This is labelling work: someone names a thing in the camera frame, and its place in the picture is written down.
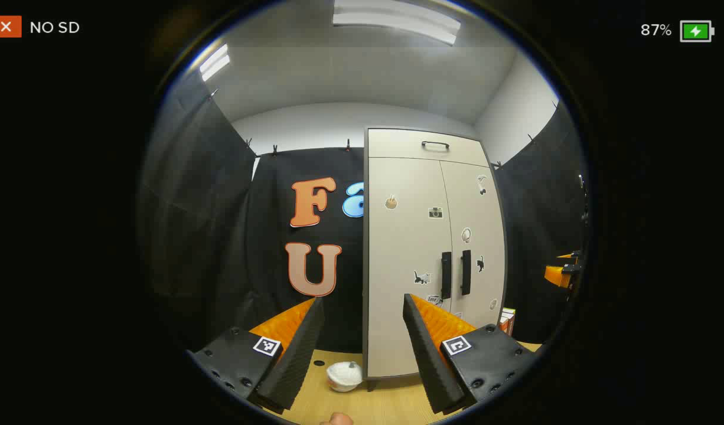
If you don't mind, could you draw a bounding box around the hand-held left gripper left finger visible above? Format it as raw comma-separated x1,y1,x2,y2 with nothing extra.
188,297,326,414

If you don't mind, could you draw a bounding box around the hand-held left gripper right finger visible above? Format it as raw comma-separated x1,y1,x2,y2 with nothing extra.
403,293,540,415

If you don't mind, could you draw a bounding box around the beige shoe cabinet door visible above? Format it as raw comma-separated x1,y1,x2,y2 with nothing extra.
368,156,454,378
440,161,508,330

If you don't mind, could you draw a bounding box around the beige double-door shoe cabinet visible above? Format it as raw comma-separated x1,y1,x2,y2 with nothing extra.
362,127,509,391

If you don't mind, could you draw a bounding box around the beige cabinet drawer front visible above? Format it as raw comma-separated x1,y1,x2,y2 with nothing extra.
368,129,491,168

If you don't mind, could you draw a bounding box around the white round bowl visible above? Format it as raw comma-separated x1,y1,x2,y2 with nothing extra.
327,361,363,393

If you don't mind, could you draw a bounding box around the black backdrop cloth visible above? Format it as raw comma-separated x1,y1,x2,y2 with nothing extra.
139,71,588,355

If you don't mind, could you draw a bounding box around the long ceiling light panel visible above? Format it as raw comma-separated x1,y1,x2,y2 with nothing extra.
332,0,462,46

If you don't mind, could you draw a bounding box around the narrow ceiling light strip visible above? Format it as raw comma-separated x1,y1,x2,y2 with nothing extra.
198,44,231,82

